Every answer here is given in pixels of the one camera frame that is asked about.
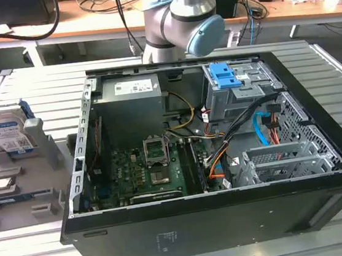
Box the silver CPU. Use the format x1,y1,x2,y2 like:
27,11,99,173
0,177,14,190

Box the metal disk bay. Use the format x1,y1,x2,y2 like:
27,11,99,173
199,56,286,131

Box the grey power supply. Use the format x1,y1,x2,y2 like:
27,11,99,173
90,72,173,139

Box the black expansion slot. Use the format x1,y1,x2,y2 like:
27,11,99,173
128,189,184,206

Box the black wire bundle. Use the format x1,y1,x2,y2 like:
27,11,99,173
212,91,286,150

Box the black PC case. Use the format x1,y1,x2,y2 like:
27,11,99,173
41,41,342,256

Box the black RAM slot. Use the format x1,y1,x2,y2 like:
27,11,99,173
177,139,198,195
188,139,211,194

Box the metal socket cover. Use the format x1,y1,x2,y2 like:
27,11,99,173
141,133,172,169

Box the grey parts rack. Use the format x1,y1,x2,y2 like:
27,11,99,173
0,112,87,231

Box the thin black cable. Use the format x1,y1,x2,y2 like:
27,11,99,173
112,0,145,58

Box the blue plastic bay bracket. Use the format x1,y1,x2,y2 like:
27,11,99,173
208,60,244,91

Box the yellow wire bundle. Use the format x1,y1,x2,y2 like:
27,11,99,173
160,88,198,133

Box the blue wire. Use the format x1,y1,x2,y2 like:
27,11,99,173
250,109,271,149

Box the wooden desk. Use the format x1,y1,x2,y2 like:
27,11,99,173
0,0,342,72

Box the metal drive cage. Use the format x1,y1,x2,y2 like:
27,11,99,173
228,137,342,188

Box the orange and black wire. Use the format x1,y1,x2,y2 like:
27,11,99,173
204,141,236,180

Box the thick black cable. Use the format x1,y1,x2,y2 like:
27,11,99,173
0,0,63,45

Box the green motherboard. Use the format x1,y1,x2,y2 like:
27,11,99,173
80,134,228,211

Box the RAM stick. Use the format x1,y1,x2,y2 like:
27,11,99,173
0,193,34,206

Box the CPU socket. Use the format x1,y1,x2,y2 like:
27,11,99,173
148,164,174,187

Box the orange wire bundle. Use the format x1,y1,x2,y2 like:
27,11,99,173
265,111,282,146

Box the hard disk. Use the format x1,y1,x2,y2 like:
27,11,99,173
0,99,41,160

